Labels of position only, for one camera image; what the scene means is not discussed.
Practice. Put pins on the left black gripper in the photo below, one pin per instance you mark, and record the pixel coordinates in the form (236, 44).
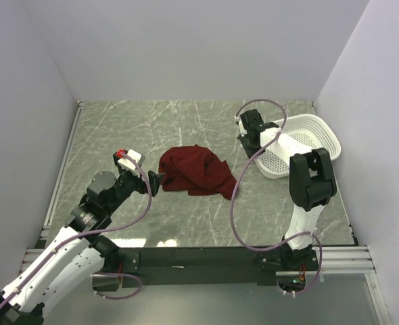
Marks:
(141, 185)

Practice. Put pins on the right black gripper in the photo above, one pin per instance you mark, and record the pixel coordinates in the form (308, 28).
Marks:
(242, 139)

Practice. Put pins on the dark red t-shirt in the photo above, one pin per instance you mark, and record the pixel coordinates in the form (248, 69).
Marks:
(196, 170)

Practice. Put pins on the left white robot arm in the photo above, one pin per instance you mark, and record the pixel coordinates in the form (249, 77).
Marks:
(79, 249)

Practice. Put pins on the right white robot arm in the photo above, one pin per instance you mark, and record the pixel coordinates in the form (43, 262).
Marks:
(311, 181)

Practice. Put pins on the white plastic laundry basket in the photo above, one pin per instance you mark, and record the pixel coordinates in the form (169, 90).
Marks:
(300, 133)

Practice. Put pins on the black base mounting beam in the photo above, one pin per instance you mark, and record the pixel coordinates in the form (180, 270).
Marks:
(209, 265)

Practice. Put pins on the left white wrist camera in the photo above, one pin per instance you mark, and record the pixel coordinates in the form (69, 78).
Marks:
(128, 160)

